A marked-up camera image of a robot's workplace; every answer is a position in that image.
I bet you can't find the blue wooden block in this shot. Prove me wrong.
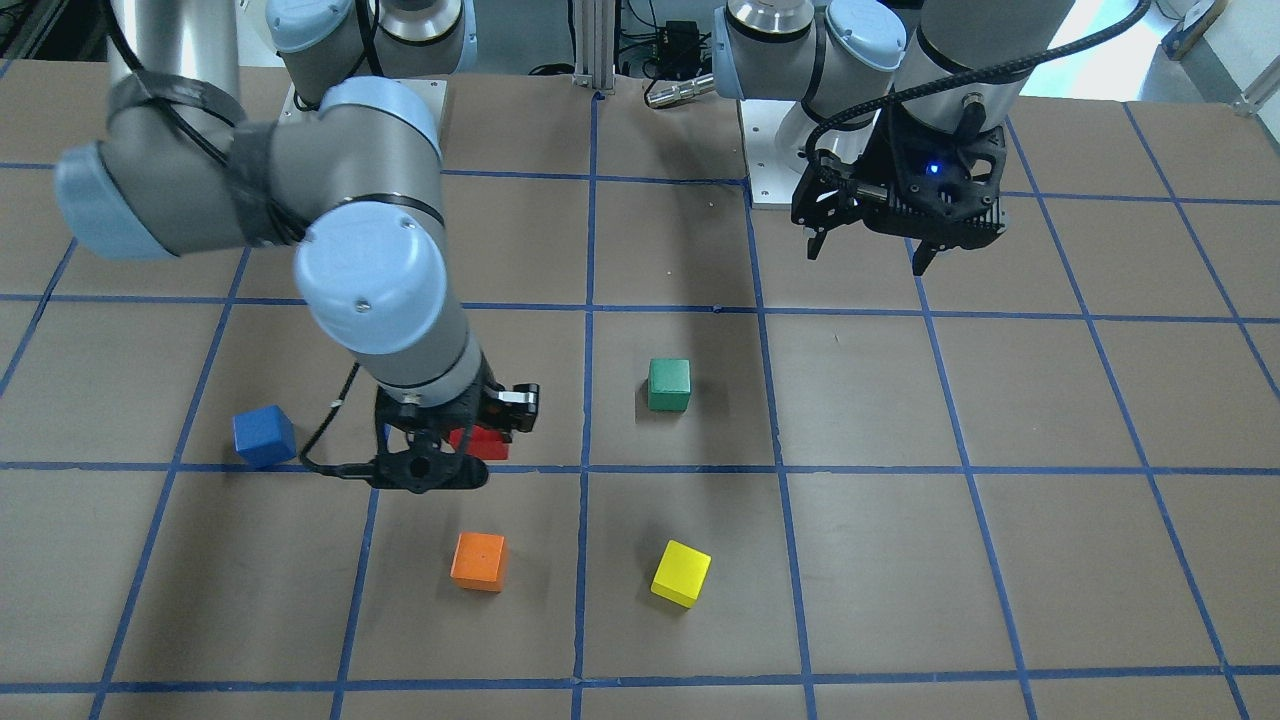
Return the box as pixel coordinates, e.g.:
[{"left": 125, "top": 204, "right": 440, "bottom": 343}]
[{"left": 232, "top": 405, "right": 297, "bottom": 468}]

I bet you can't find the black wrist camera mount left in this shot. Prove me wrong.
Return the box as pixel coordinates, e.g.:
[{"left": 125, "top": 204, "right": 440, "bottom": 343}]
[{"left": 864, "top": 111, "right": 1009, "bottom": 251}]

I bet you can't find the aluminium frame post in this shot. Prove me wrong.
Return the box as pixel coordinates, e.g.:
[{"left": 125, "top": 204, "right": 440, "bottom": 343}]
[{"left": 568, "top": 0, "right": 618, "bottom": 96}]

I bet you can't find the yellow wooden block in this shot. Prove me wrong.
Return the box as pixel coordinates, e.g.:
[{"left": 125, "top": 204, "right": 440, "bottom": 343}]
[{"left": 650, "top": 539, "right": 712, "bottom": 609}]

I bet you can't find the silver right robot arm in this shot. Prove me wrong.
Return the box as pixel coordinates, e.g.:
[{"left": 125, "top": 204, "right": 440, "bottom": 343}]
[{"left": 54, "top": 1, "right": 539, "bottom": 439}]

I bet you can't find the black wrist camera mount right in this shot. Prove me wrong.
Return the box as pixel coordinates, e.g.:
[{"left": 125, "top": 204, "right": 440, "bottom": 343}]
[{"left": 367, "top": 421, "right": 490, "bottom": 495}]

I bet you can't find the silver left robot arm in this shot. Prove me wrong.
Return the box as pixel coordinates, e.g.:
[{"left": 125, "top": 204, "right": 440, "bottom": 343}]
[{"left": 710, "top": 1, "right": 1073, "bottom": 275}]

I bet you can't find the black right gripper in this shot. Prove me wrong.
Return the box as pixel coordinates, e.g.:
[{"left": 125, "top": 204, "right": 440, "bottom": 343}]
[{"left": 375, "top": 377, "right": 541, "bottom": 448}]

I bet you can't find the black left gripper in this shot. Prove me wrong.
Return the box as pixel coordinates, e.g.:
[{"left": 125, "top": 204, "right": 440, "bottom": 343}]
[{"left": 790, "top": 110, "right": 943, "bottom": 278}]

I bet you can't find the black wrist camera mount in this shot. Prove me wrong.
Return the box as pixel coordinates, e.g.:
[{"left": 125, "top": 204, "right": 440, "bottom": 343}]
[
  {"left": 864, "top": 111, "right": 1009, "bottom": 251},
  {"left": 367, "top": 421, "right": 490, "bottom": 495}
]

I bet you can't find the orange wooden block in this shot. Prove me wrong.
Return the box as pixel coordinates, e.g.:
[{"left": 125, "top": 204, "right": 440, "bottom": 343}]
[{"left": 449, "top": 530, "right": 509, "bottom": 593}]

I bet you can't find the green wooden block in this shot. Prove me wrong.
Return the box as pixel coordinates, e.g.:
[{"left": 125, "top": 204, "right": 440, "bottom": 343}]
[{"left": 646, "top": 357, "right": 692, "bottom": 413}]

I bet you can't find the red wooden block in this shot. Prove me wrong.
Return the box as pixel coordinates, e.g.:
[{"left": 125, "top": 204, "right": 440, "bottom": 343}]
[{"left": 445, "top": 427, "right": 511, "bottom": 461}]

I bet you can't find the brown paper table mat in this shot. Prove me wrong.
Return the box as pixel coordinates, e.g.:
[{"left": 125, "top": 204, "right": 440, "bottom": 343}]
[{"left": 1, "top": 61, "right": 1279, "bottom": 719}]

